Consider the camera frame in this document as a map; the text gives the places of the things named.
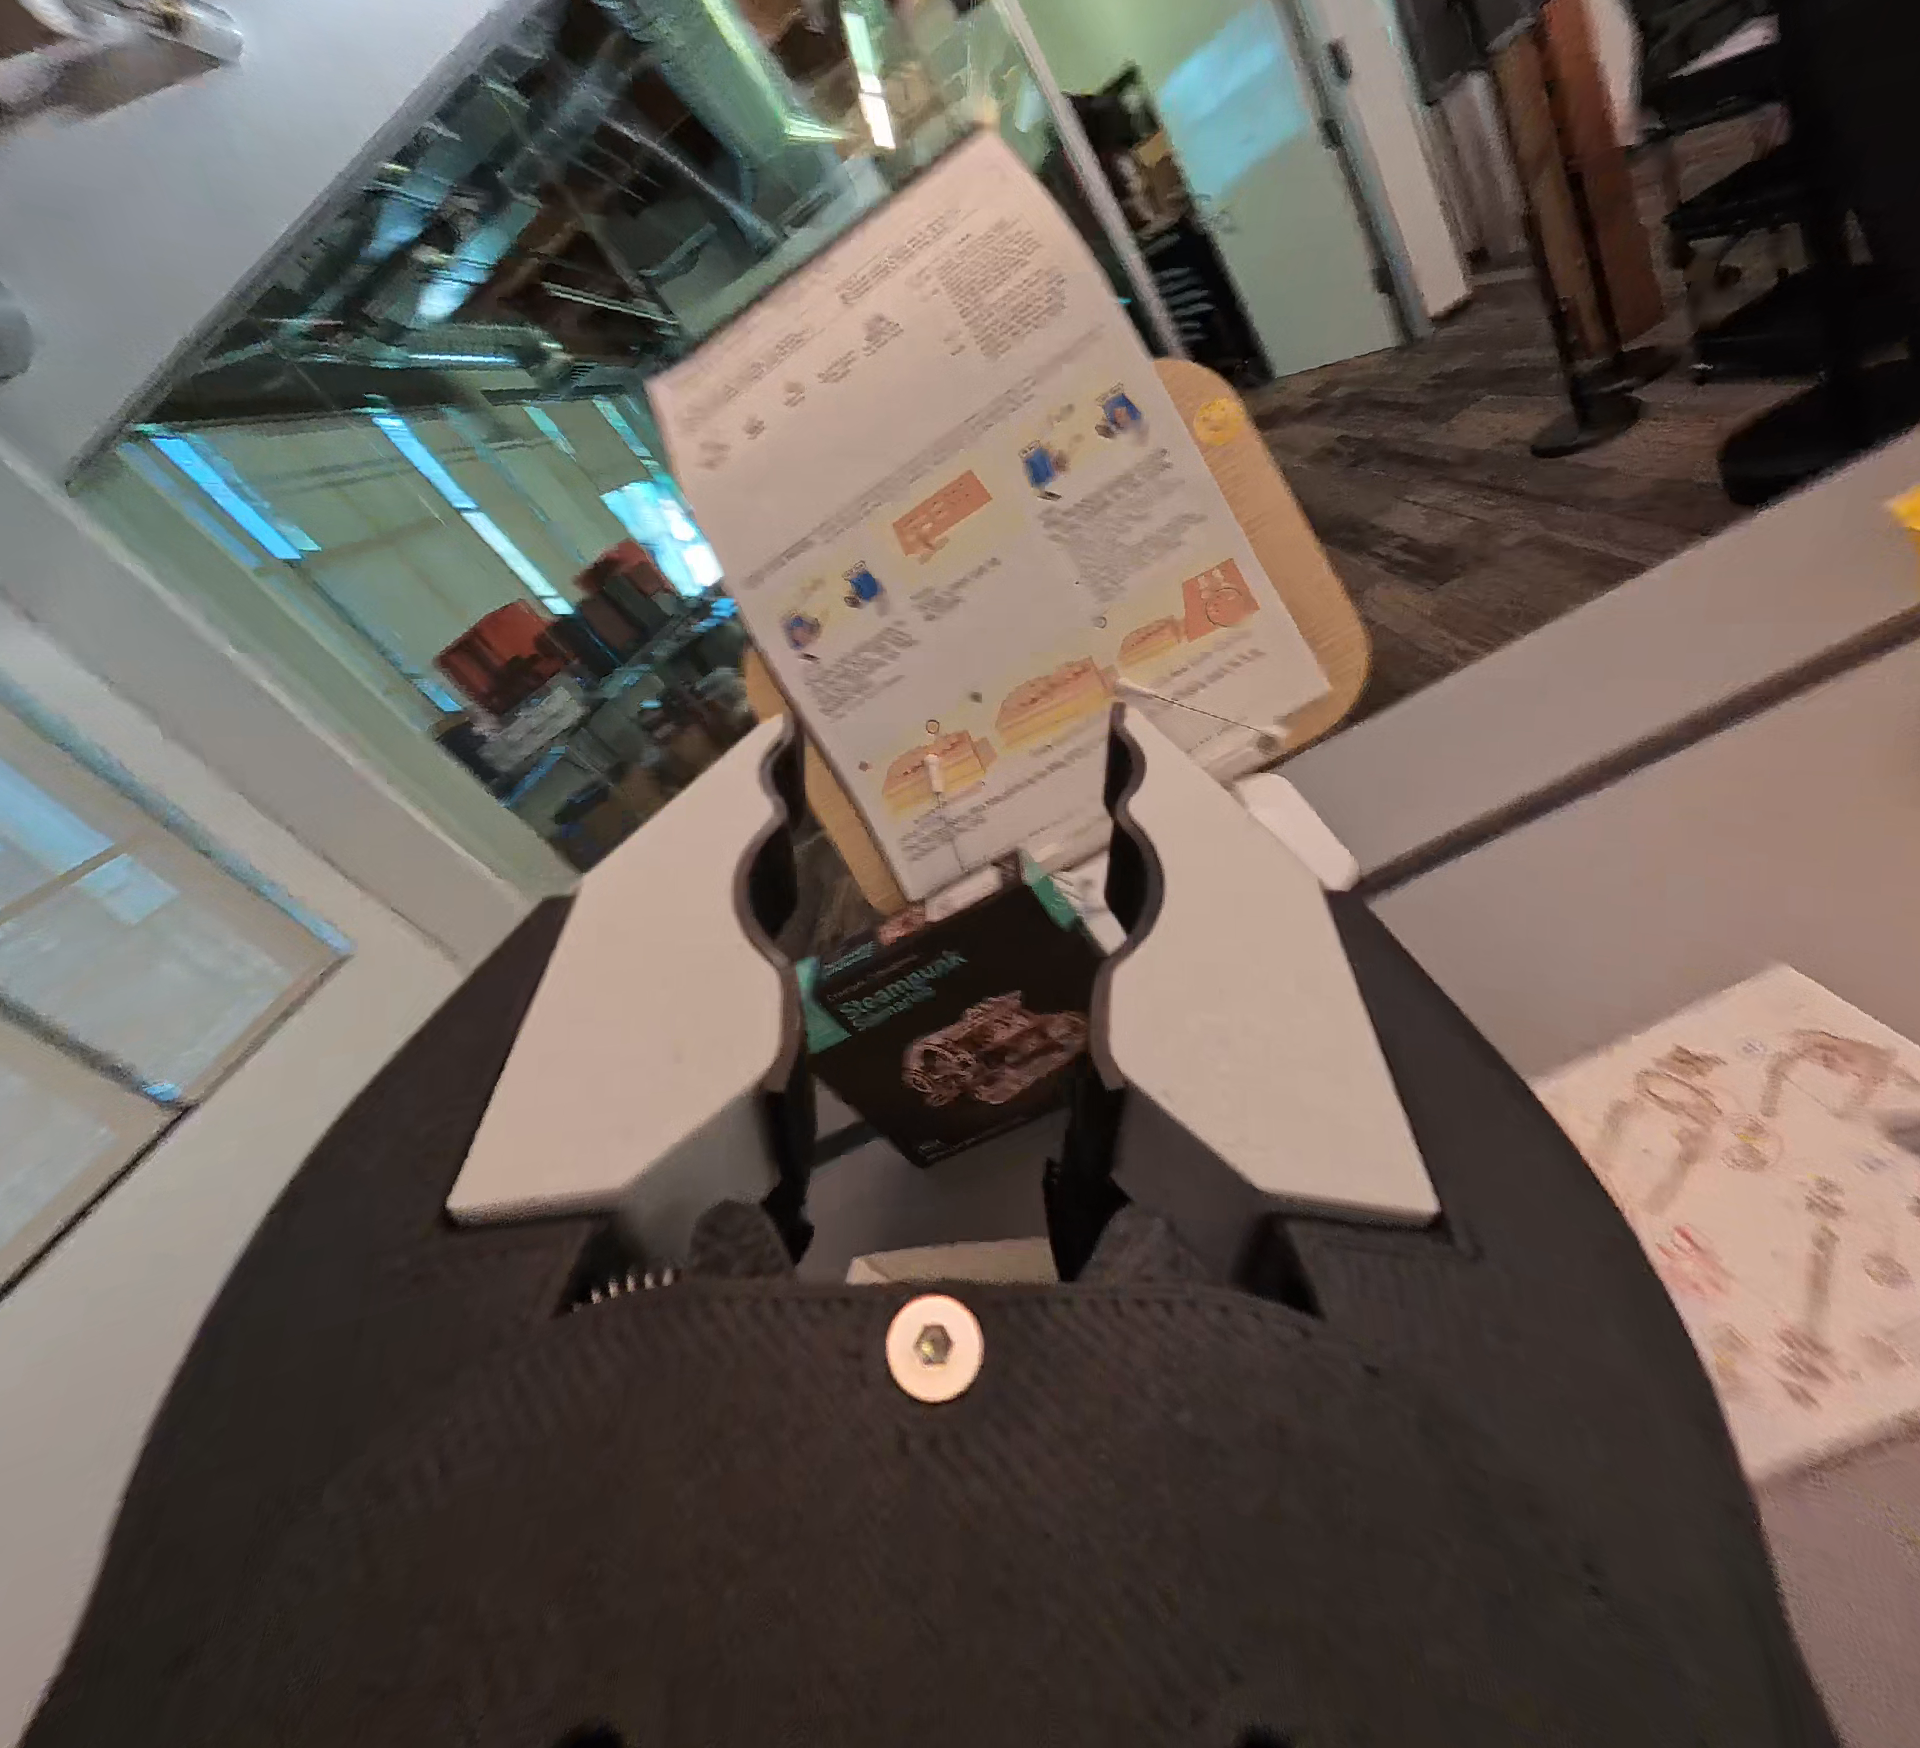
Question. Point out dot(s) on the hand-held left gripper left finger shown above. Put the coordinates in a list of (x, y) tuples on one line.
[(631, 1027)]

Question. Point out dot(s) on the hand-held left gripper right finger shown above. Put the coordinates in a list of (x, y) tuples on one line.
[(1259, 1027)]

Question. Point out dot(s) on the illustrated instruction booklet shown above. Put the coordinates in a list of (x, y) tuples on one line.
[(1770, 1178)]

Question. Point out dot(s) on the black model kit box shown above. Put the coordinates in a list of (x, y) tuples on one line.
[(959, 1027)]

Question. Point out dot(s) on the white flat board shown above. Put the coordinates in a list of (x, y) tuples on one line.
[(1306, 832)]

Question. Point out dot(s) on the metal storage shelf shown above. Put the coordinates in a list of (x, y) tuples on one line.
[(601, 670)]

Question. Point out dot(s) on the printed instruction sheet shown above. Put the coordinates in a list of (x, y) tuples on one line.
[(930, 427)]

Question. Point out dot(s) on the glass door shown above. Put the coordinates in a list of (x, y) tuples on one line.
[(1275, 128)]

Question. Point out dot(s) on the black office chair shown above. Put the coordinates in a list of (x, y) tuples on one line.
[(1740, 53)]

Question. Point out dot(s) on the wooden post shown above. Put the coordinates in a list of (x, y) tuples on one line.
[(1590, 157)]

